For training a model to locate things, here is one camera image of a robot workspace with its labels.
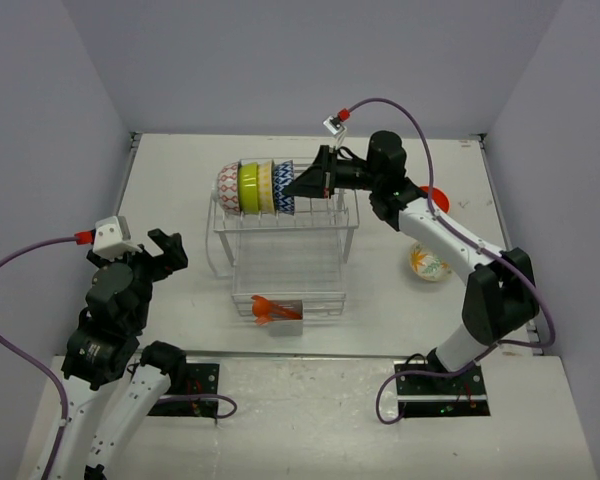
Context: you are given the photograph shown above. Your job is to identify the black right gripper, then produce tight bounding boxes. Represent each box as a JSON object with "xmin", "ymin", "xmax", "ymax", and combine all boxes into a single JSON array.
[{"xmin": 284, "ymin": 146, "xmax": 382, "ymax": 200}]

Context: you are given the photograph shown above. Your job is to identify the blue zigzag bowl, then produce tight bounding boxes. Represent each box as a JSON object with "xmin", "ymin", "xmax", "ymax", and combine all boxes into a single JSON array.
[{"xmin": 273, "ymin": 160, "xmax": 295, "ymax": 215}]

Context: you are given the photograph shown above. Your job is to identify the yellow bowl with blue pattern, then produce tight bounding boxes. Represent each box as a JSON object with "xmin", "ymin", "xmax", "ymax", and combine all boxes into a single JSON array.
[{"xmin": 257, "ymin": 160, "xmax": 276, "ymax": 214}]

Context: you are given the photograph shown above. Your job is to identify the lime green bowl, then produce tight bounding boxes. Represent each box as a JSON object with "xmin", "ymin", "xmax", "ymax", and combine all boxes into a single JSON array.
[{"xmin": 238, "ymin": 162, "xmax": 260, "ymax": 214}]

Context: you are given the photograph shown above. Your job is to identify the white bowl with red diamonds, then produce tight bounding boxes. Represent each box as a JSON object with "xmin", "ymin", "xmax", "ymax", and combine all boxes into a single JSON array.
[{"xmin": 215, "ymin": 161, "xmax": 241, "ymax": 215}]

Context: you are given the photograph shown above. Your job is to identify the orange plastic bowl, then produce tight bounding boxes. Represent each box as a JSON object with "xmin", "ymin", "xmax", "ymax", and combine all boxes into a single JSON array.
[{"xmin": 419, "ymin": 185, "xmax": 451, "ymax": 214}]

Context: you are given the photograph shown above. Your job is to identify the cream bowl with leaf pattern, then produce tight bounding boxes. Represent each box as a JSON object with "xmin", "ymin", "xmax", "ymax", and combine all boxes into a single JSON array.
[{"xmin": 409, "ymin": 242, "xmax": 453, "ymax": 282}]

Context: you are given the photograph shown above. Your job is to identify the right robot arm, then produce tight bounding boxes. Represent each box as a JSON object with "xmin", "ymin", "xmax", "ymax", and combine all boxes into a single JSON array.
[{"xmin": 283, "ymin": 130, "xmax": 539, "ymax": 393}]

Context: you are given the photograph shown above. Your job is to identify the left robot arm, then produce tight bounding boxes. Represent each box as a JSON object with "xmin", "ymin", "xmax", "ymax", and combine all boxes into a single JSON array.
[{"xmin": 31, "ymin": 217, "xmax": 188, "ymax": 479}]

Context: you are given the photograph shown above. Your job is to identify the orange plastic utensils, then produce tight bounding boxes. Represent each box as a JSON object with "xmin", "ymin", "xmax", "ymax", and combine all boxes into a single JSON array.
[{"xmin": 251, "ymin": 295, "xmax": 303, "ymax": 326}]

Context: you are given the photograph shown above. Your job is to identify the metal cutlery holder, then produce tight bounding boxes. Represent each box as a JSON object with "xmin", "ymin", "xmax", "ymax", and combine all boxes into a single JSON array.
[{"xmin": 266, "ymin": 300, "xmax": 304, "ymax": 337}]

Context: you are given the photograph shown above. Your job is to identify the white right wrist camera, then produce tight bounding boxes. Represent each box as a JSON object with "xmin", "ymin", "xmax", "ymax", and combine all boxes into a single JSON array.
[{"xmin": 323, "ymin": 115, "xmax": 347, "ymax": 149}]

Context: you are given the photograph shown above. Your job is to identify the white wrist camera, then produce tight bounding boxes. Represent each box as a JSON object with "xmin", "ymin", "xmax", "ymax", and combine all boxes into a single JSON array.
[
  {"xmin": 92, "ymin": 216, "xmax": 142, "ymax": 260},
  {"xmin": 323, "ymin": 115, "xmax": 347, "ymax": 149}
]

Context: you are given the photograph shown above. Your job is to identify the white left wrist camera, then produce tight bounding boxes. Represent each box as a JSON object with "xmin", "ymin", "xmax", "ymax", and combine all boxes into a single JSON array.
[{"xmin": 92, "ymin": 216, "xmax": 142, "ymax": 260}]

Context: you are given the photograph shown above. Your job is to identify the white wire dish rack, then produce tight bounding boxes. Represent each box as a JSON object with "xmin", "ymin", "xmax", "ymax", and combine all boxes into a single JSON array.
[{"xmin": 205, "ymin": 157, "xmax": 361, "ymax": 321}]

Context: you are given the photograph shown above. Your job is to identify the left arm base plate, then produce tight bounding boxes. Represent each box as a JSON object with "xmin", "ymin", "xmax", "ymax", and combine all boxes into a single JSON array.
[{"xmin": 148, "ymin": 363, "xmax": 220, "ymax": 419}]

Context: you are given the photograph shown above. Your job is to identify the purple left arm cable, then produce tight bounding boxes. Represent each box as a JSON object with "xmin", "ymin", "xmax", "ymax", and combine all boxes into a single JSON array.
[{"xmin": 0, "ymin": 232, "xmax": 94, "ymax": 480}]

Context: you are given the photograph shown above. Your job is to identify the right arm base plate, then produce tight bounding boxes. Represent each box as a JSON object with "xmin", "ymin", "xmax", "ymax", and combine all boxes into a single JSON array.
[{"xmin": 395, "ymin": 365, "xmax": 491, "ymax": 419}]

